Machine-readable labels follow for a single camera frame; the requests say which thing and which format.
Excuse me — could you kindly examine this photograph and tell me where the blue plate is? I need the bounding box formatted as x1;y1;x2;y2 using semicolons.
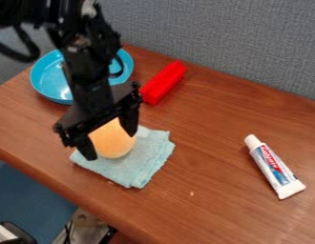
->
29;49;134;105

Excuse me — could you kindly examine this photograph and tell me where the white toothpaste tube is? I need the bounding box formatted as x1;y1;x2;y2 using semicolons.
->
245;134;305;200

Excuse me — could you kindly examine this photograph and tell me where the light blue cloth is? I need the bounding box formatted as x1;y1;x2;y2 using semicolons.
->
69;126;175;189

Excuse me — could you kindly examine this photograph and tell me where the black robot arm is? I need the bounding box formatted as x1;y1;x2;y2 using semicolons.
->
0;0;143;161

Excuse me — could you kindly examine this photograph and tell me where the red plastic block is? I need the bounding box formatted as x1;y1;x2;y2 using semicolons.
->
140;60;187;106

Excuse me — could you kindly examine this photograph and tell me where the white black object corner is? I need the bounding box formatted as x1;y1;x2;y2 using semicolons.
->
0;221;38;244

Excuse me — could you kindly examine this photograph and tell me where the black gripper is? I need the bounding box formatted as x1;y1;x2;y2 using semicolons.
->
51;63;144;162

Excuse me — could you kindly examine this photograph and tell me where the black cable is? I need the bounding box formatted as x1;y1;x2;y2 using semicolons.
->
0;22;41;64

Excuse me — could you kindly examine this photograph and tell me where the grey table leg base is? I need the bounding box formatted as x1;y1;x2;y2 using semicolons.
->
52;209;118;244

